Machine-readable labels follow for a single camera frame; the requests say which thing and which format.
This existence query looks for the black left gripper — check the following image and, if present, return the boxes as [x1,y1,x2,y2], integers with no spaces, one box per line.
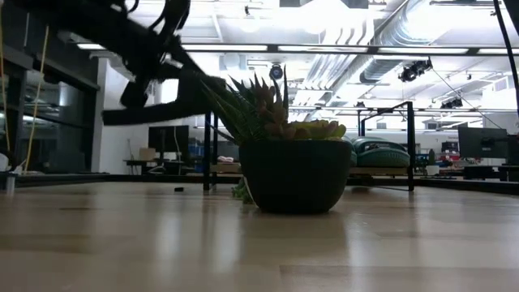
[173,67,227,110]

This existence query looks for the black rubber slide sandal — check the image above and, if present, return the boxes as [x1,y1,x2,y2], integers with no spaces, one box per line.
[101,79,214,127]

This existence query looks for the black-framed wooden shelf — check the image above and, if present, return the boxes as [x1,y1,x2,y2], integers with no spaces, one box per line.
[202,100,415,192]

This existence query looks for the black computer monitor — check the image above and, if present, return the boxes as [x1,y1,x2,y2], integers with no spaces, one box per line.
[148,124,191,153]
[457,127,508,160]

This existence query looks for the green succulent plant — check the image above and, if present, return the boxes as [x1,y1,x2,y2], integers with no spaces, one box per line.
[201,67,348,205]

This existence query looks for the black plant pot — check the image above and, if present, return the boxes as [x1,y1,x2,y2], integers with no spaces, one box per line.
[238,140,353,215]

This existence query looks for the black overhead light bar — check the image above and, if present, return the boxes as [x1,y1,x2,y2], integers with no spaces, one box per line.
[75,42,519,57]

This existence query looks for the black ceiling spotlight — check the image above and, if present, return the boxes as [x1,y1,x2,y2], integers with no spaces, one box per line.
[398,58,434,84]
[440,97,464,110]

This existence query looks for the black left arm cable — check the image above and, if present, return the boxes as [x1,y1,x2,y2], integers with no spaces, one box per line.
[148,0,192,41]

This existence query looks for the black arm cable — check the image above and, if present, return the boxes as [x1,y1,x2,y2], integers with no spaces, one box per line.
[492,0,519,118]
[148,0,192,41]

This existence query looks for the yellow cable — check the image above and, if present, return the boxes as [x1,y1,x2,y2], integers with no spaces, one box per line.
[23,24,50,174]

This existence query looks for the black aluminium table frame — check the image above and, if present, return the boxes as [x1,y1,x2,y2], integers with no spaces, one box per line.
[0,172,519,196]

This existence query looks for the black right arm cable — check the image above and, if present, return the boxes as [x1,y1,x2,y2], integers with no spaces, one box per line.
[492,0,519,118]

